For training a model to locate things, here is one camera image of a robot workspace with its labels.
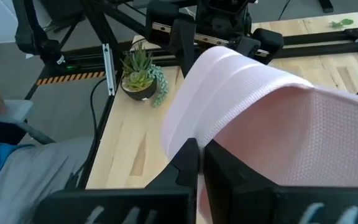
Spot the pink rubber slide sandal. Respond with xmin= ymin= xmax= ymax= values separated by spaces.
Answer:
xmin=160 ymin=45 xmax=358 ymax=224

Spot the person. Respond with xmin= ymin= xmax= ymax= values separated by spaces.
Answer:
xmin=0 ymin=77 xmax=96 ymax=224

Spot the succulent plant in black pot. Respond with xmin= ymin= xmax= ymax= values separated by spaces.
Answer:
xmin=119 ymin=42 xmax=170 ymax=108

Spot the silver metal bracket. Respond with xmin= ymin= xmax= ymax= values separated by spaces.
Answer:
xmin=101 ymin=43 xmax=116 ymax=96

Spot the yellow black hazard tape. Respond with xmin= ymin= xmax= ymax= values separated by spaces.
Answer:
xmin=35 ymin=71 xmax=106 ymax=86

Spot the white chair armrest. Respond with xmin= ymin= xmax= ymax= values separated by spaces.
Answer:
xmin=0 ymin=99 xmax=56 ymax=146

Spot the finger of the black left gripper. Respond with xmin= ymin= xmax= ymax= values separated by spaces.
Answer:
xmin=145 ymin=1 xmax=196 ymax=77
xmin=236 ymin=27 xmax=285 ymax=65

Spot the small green leaf sprig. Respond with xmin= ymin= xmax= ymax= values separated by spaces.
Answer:
xmin=329 ymin=17 xmax=354 ymax=29

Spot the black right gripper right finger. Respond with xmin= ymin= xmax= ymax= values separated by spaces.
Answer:
xmin=203 ymin=139 xmax=358 ymax=224

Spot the black cable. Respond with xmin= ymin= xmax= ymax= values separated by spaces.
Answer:
xmin=63 ymin=77 xmax=108 ymax=190

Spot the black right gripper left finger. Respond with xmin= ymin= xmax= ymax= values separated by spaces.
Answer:
xmin=34 ymin=138 xmax=200 ymax=224

